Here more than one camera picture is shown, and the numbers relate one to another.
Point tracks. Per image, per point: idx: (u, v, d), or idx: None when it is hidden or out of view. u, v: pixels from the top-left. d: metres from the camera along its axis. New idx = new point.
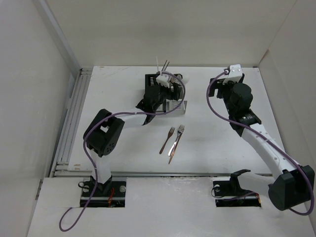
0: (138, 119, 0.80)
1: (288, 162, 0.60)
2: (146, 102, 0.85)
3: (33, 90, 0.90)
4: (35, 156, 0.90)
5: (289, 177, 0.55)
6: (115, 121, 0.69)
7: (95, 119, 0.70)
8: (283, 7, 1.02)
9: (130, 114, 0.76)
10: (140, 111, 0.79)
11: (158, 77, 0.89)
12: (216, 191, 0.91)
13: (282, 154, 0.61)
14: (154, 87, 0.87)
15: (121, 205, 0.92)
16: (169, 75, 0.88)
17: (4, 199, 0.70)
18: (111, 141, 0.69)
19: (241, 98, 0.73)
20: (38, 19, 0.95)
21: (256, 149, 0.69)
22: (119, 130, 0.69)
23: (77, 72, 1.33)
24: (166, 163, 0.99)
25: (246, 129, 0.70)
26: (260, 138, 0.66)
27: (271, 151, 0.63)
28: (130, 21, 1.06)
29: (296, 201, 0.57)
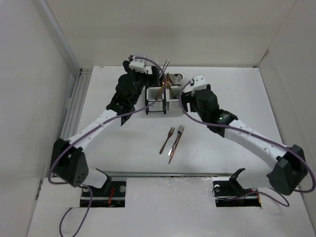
0: (110, 127, 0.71)
1: (276, 147, 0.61)
2: (121, 97, 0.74)
3: (33, 90, 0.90)
4: (35, 156, 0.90)
5: (285, 163, 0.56)
6: (73, 153, 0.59)
7: (53, 157, 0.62)
8: (283, 7, 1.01)
9: (96, 130, 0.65)
10: (109, 118, 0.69)
11: (131, 63, 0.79)
12: (216, 191, 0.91)
13: (268, 141, 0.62)
14: (129, 75, 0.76)
15: (121, 206, 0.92)
16: (144, 59, 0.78)
17: (5, 199, 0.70)
18: (81, 171, 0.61)
19: (207, 101, 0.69)
20: (38, 19, 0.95)
21: (242, 144, 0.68)
22: (82, 158, 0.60)
23: (77, 72, 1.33)
24: (166, 163, 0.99)
25: (226, 129, 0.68)
26: (243, 133, 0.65)
27: (258, 143, 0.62)
28: (130, 21, 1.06)
29: (296, 181, 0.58)
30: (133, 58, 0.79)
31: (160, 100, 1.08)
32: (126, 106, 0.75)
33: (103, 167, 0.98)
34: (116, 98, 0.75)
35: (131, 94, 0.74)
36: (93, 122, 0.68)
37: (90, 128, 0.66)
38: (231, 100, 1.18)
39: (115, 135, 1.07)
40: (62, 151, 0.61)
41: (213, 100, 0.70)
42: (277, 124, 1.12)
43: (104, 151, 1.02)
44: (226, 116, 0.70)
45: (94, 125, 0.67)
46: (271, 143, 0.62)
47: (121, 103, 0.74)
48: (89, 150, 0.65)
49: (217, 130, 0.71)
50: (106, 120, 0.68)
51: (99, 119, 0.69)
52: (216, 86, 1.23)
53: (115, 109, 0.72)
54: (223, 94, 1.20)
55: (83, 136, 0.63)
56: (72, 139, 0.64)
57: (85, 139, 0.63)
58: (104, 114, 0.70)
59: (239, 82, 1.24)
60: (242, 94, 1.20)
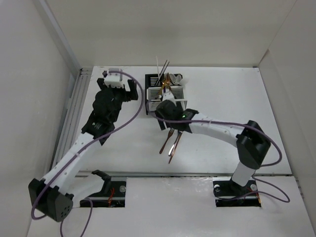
0: (89, 152, 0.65)
1: (234, 127, 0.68)
2: (98, 114, 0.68)
3: (33, 90, 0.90)
4: (34, 156, 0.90)
5: (245, 139, 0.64)
6: (49, 194, 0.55)
7: (32, 198, 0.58)
8: (283, 7, 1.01)
9: (72, 162, 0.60)
10: (86, 143, 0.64)
11: (106, 78, 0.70)
12: (216, 191, 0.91)
13: (226, 124, 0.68)
14: (104, 92, 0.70)
15: (121, 206, 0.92)
16: (119, 73, 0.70)
17: (4, 199, 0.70)
18: (65, 205, 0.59)
19: (165, 108, 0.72)
20: (37, 19, 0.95)
21: (207, 134, 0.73)
22: (61, 198, 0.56)
23: (77, 72, 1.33)
24: (166, 162, 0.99)
25: (189, 124, 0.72)
26: (204, 123, 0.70)
27: (219, 128, 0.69)
28: (130, 21, 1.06)
29: (262, 152, 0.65)
30: (106, 72, 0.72)
31: (160, 100, 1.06)
32: (104, 124, 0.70)
33: (103, 167, 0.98)
34: (94, 116, 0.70)
35: (109, 110, 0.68)
36: (67, 152, 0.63)
37: (65, 160, 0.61)
38: (231, 100, 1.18)
39: (115, 135, 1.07)
40: (38, 192, 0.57)
41: (172, 105, 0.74)
42: (277, 124, 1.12)
43: (103, 151, 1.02)
44: (188, 113, 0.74)
45: (69, 156, 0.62)
46: (229, 125, 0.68)
47: (99, 122, 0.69)
48: (67, 183, 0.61)
49: (184, 128, 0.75)
50: (81, 148, 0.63)
51: (74, 147, 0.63)
52: (216, 86, 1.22)
53: (92, 130, 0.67)
54: (223, 94, 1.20)
55: (57, 174, 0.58)
56: (47, 177, 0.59)
57: (61, 175, 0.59)
58: (80, 139, 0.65)
59: (239, 82, 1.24)
60: (242, 94, 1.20)
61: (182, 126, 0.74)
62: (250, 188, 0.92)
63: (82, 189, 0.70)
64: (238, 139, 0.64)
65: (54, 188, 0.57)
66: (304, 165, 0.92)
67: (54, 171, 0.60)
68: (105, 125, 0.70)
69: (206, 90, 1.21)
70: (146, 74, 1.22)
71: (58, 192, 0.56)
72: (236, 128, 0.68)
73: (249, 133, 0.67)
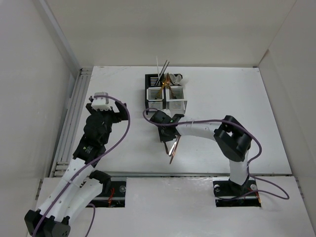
0: (82, 176, 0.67)
1: (213, 124, 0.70)
2: (90, 138, 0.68)
3: (33, 90, 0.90)
4: (34, 156, 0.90)
5: (222, 133, 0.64)
6: (46, 224, 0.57)
7: (28, 228, 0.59)
8: (283, 7, 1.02)
9: (65, 189, 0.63)
10: (78, 170, 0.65)
11: (93, 103, 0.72)
12: (216, 191, 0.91)
13: (206, 122, 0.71)
14: (94, 116, 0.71)
15: (121, 206, 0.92)
16: (105, 97, 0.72)
17: (4, 199, 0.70)
18: (63, 230, 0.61)
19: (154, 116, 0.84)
20: (38, 19, 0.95)
21: (193, 134, 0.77)
22: (58, 226, 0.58)
23: (77, 72, 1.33)
24: (166, 162, 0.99)
25: (177, 126, 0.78)
26: (187, 123, 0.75)
27: (199, 126, 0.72)
28: (131, 21, 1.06)
29: (242, 145, 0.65)
30: (92, 98, 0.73)
31: (160, 100, 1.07)
32: (95, 146, 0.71)
33: (103, 166, 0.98)
34: (85, 139, 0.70)
35: (101, 133, 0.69)
36: (61, 178, 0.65)
37: (60, 187, 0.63)
38: (231, 100, 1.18)
39: (115, 135, 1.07)
40: (34, 223, 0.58)
41: (161, 114, 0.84)
42: (277, 124, 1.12)
43: None
44: (176, 118, 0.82)
45: (63, 184, 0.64)
46: (209, 122, 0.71)
47: (92, 145, 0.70)
48: (63, 212, 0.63)
49: (174, 132, 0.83)
50: (74, 174, 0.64)
51: (67, 174, 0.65)
52: (216, 86, 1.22)
53: (83, 155, 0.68)
54: (223, 94, 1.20)
55: (51, 204, 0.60)
56: (43, 208, 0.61)
57: (56, 204, 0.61)
58: (72, 166, 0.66)
59: (239, 82, 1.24)
60: (242, 94, 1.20)
61: (172, 130, 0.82)
62: (250, 187, 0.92)
63: (79, 204, 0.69)
64: (216, 134, 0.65)
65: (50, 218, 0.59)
66: (304, 165, 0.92)
67: (49, 201, 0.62)
68: (97, 147, 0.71)
69: (205, 90, 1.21)
70: (146, 74, 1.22)
71: (54, 221, 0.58)
72: (216, 124, 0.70)
73: (228, 127, 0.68)
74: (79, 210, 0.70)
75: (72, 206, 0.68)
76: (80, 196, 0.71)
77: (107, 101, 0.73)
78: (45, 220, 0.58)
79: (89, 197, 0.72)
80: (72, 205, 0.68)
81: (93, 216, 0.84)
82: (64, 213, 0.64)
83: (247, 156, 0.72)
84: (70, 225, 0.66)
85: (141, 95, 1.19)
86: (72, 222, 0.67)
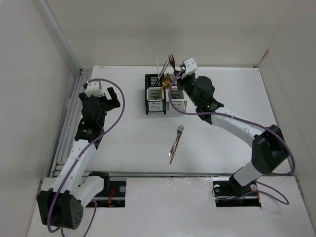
0: (87, 155, 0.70)
1: (256, 127, 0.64)
2: (88, 120, 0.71)
3: (33, 91, 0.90)
4: (35, 156, 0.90)
5: (262, 140, 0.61)
6: (61, 198, 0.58)
7: (42, 213, 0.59)
8: (283, 8, 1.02)
9: (74, 166, 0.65)
10: (83, 148, 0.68)
11: (87, 89, 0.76)
12: (216, 191, 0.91)
13: (248, 123, 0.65)
14: (89, 99, 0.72)
15: (121, 206, 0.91)
16: (98, 81, 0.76)
17: (4, 199, 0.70)
18: (77, 209, 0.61)
19: (204, 92, 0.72)
20: (38, 20, 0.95)
21: (227, 128, 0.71)
22: (74, 202, 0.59)
23: (77, 72, 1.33)
24: (167, 163, 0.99)
25: (213, 115, 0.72)
26: (226, 116, 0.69)
27: (239, 124, 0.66)
28: (130, 21, 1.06)
29: (277, 160, 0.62)
30: (86, 84, 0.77)
31: (160, 100, 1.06)
32: (95, 129, 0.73)
33: (103, 166, 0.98)
34: (83, 125, 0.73)
35: (98, 115, 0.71)
36: (67, 159, 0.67)
37: (68, 166, 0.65)
38: (231, 100, 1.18)
39: (115, 135, 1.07)
40: (48, 203, 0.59)
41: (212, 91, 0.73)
42: (277, 124, 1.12)
43: (103, 151, 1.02)
44: (214, 105, 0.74)
45: (71, 162, 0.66)
46: (251, 124, 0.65)
47: (91, 129, 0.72)
48: (75, 188, 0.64)
49: (205, 118, 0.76)
50: (80, 152, 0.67)
51: (73, 154, 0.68)
52: (216, 86, 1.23)
53: (85, 136, 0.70)
54: (223, 94, 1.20)
55: (64, 179, 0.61)
56: (55, 186, 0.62)
57: (67, 179, 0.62)
58: (76, 146, 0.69)
59: (239, 82, 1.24)
60: (242, 94, 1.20)
61: (205, 116, 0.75)
62: (250, 188, 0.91)
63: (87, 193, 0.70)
64: (255, 139, 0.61)
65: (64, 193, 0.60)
66: (304, 165, 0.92)
67: (59, 179, 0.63)
68: (97, 129, 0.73)
69: None
70: (146, 74, 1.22)
71: (69, 194, 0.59)
72: (258, 128, 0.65)
73: (268, 137, 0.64)
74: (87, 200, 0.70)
75: (81, 194, 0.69)
76: (85, 187, 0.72)
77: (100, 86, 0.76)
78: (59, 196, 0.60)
79: (94, 187, 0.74)
80: (80, 193, 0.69)
81: (94, 215, 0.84)
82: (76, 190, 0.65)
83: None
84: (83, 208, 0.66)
85: (141, 96, 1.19)
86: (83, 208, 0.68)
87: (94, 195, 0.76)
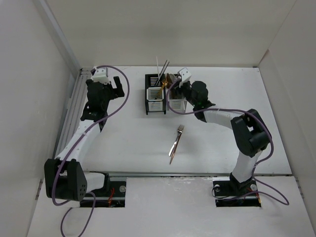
0: (92, 134, 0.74)
1: (236, 112, 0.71)
2: (93, 102, 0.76)
3: (33, 91, 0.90)
4: (35, 157, 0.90)
5: (240, 120, 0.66)
6: (68, 167, 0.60)
7: (48, 182, 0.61)
8: (283, 8, 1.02)
9: (81, 140, 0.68)
10: (89, 126, 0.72)
11: (94, 75, 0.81)
12: (216, 191, 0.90)
13: (230, 110, 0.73)
14: (95, 83, 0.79)
15: (121, 206, 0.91)
16: (106, 69, 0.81)
17: (4, 199, 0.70)
18: (82, 181, 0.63)
19: (199, 94, 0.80)
20: (38, 20, 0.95)
21: (218, 121, 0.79)
22: (79, 172, 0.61)
23: (77, 72, 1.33)
24: (167, 163, 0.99)
25: (205, 111, 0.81)
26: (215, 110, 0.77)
27: (224, 113, 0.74)
28: (130, 21, 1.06)
29: (258, 140, 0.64)
30: (94, 69, 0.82)
31: (160, 100, 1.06)
32: (99, 112, 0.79)
33: (103, 166, 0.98)
34: (88, 109, 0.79)
35: (102, 99, 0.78)
36: (74, 135, 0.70)
37: (74, 140, 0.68)
38: (231, 99, 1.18)
39: (116, 135, 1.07)
40: (56, 171, 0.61)
41: (206, 94, 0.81)
42: (277, 124, 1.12)
43: (103, 151, 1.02)
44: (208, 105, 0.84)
45: (78, 136, 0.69)
46: (232, 111, 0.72)
47: (95, 112, 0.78)
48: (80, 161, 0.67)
49: (201, 117, 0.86)
50: (86, 129, 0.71)
51: (79, 130, 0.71)
52: (216, 86, 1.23)
53: (90, 117, 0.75)
54: (223, 93, 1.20)
55: (70, 150, 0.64)
56: (61, 155, 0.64)
57: (74, 150, 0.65)
58: (82, 125, 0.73)
59: (239, 82, 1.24)
60: (242, 94, 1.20)
61: (200, 115, 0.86)
62: (250, 188, 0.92)
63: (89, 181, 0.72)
64: (233, 119, 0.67)
65: (71, 161, 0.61)
66: (304, 165, 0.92)
67: (65, 150, 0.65)
68: (100, 112, 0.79)
69: None
70: (146, 74, 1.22)
71: (76, 163, 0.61)
72: (239, 113, 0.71)
73: (250, 121, 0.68)
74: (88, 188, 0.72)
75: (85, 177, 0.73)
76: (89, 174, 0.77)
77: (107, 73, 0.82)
78: (66, 167, 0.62)
79: (96, 179, 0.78)
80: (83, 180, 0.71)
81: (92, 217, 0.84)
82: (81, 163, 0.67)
83: (257, 155, 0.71)
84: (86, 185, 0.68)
85: (141, 96, 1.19)
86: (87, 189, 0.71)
87: (95, 187, 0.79)
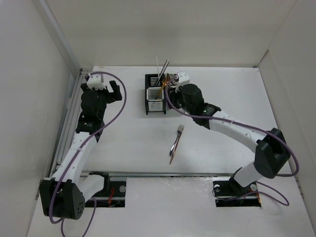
0: (89, 147, 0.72)
1: (256, 132, 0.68)
2: (88, 113, 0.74)
3: (33, 90, 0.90)
4: (35, 157, 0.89)
5: (266, 145, 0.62)
6: (64, 187, 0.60)
7: (44, 202, 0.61)
8: (283, 8, 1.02)
9: (76, 156, 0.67)
10: (84, 139, 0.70)
11: (89, 81, 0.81)
12: (216, 191, 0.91)
13: (249, 128, 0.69)
14: (89, 93, 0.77)
15: (121, 205, 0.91)
16: (100, 75, 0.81)
17: (4, 199, 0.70)
18: (79, 200, 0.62)
19: (191, 95, 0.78)
20: (38, 20, 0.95)
21: (226, 133, 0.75)
22: (75, 193, 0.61)
23: (77, 72, 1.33)
24: (167, 163, 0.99)
25: (211, 120, 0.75)
26: (225, 122, 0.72)
27: (240, 130, 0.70)
28: (130, 21, 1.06)
29: (280, 163, 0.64)
30: (88, 75, 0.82)
31: (160, 100, 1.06)
32: (95, 122, 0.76)
33: (103, 166, 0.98)
34: (83, 119, 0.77)
35: (98, 108, 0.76)
36: (69, 150, 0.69)
37: (70, 156, 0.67)
38: (231, 100, 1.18)
39: (116, 135, 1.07)
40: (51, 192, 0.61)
41: (198, 94, 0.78)
42: (277, 124, 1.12)
43: (103, 151, 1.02)
44: (210, 109, 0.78)
45: (73, 152, 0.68)
46: (251, 129, 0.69)
47: (91, 122, 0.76)
48: (77, 178, 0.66)
49: (204, 123, 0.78)
50: (82, 143, 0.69)
51: (74, 145, 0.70)
52: (216, 86, 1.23)
53: (86, 129, 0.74)
54: (223, 93, 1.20)
55: (65, 170, 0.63)
56: (57, 176, 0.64)
57: (70, 169, 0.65)
58: (78, 138, 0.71)
59: (239, 82, 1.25)
60: (242, 94, 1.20)
61: (202, 121, 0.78)
62: (250, 188, 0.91)
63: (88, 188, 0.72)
64: (258, 145, 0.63)
65: (67, 182, 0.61)
66: (304, 165, 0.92)
67: (61, 170, 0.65)
68: (97, 122, 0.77)
69: (205, 90, 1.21)
70: (146, 74, 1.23)
71: (72, 184, 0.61)
72: (258, 132, 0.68)
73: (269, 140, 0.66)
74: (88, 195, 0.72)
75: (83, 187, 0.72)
76: (87, 181, 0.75)
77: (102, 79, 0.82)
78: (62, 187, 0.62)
79: (96, 182, 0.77)
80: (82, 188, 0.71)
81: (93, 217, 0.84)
82: (78, 180, 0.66)
83: None
84: (84, 199, 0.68)
85: (141, 96, 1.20)
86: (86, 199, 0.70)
87: (94, 193, 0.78)
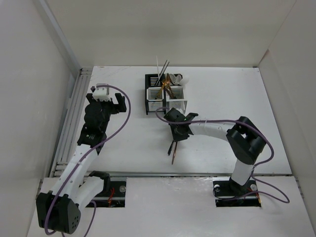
0: (89, 160, 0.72)
1: (226, 123, 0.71)
2: (90, 125, 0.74)
3: (33, 90, 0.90)
4: (35, 156, 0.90)
5: (235, 134, 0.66)
6: (60, 201, 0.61)
7: (39, 215, 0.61)
8: (283, 8, 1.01)
9: (75, 170, 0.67)
10: (85, 152, 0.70)
11: (94, 93, 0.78)
12: (216, 191, 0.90)
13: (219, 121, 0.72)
14: (92, 104, 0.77)
15: (121, 206, 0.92)
16: (106, 87, 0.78)
17: (4, 200, 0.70)
18: (74, 215, 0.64)
19: (169, 115, 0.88)
20: (38, 20, 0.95)
21: (206, 133, 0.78)
22: (71, 207, 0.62)
23: (77, 72, 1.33)
24: (170, 163, 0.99)
25: (190, 125, 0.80)
26: (201, 123, 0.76)
27: (213, 125, 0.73)
28: (130, 20, 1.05)
29: (256, 149, 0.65)
30: (94, 88, 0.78)
31: (160, 100, 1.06)
32: (98, 134, 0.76)
33: (103, 166, 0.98)
34: (85, 130, 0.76)
35: (101, 121, 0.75)
36: (69, 163, 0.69)
37: (69, 170, 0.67)
38: (231, 100, 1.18)
39: (116, 135, 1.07)
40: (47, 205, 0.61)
41: (175, 112, 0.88)
42: (277, 124, 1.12)
43: (103, 151, 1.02)
44: (189, 117, 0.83)
45: (73, 165, 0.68)
46: (222, 122, 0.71)
47: (93, 134, 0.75)
48: (74, 192, 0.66)
49: (186, 131, 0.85)
50: (82, 156, 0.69)
51: (74, 158, 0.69)
52: (216, 86, 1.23)
53: (87, 141, 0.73)
54: (223, 94, 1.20)
55: (64, 182, 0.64)
56: (55, 188, 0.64)
57: (67, 183, 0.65)
58: (78, 150, 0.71)
59: (239, 82, 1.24)
60: (242, 94, 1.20)
61: (185, 128, 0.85)
62: (250, 188, 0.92)
63: (85, 195, 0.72)
64: (228, 134, 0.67)
65: (63, 196, 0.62)
66: (304, 166, 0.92)
67: (59, 182, 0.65)
68: (98, 134, 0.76)
69: (205, 90, 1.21)
70: (145, 74, 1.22)
71: (68, 199, 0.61)
72: (229, 123, 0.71)
73: (242, 129, 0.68)
74: (86, 202, 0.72)
75: (79, 196, 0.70)
76: (85, 188, 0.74)
77: (108, 92, 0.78)
78: (59, 199, 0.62)
79: (93, 189, 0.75)
80: (79, 195, 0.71)
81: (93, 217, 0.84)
82: (74, 194, 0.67)
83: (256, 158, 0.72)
84: (80, 212, 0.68)
85: (141, 95, 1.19)
86: (81, 212, 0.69)
87: (93, 197, 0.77)
